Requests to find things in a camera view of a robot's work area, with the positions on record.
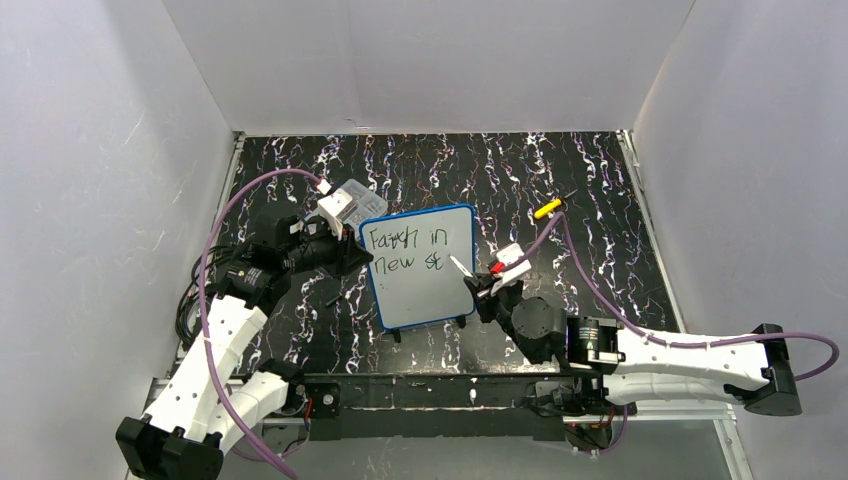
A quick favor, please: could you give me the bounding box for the white marker pen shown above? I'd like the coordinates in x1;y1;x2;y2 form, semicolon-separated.
449;255;474;278

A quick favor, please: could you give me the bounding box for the blue framed whiteboard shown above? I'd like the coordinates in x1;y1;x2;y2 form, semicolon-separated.
359;203;477;330

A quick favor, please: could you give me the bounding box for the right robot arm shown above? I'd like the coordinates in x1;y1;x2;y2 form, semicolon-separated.
463;274;802;416

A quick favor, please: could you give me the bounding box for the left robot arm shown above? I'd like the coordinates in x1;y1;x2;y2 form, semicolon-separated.
116;199;373;479

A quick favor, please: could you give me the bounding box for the clear plastic screw box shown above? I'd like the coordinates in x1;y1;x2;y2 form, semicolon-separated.
338;179;388;226

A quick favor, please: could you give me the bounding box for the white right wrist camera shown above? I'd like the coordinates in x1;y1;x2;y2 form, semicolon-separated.
477;243;531;299

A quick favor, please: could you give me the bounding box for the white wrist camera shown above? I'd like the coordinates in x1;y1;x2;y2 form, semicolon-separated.
477;243;531;299
316;189;353;240

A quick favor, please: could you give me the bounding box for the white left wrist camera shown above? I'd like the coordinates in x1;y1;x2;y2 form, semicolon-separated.
316;189;353;240

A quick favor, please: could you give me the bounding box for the yellow handled tool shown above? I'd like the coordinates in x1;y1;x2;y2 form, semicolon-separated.
533;190;577;220

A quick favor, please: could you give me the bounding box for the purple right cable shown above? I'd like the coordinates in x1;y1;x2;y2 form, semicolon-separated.
500;211;840;382

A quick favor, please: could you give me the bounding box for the purple cable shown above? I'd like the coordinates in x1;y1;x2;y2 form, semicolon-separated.
194;168;333;480
500;211;840;382

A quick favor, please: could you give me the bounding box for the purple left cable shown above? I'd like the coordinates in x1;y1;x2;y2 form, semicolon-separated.
194;168;333;480

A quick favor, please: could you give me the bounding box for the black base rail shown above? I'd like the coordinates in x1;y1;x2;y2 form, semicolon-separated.
266;373;637;441

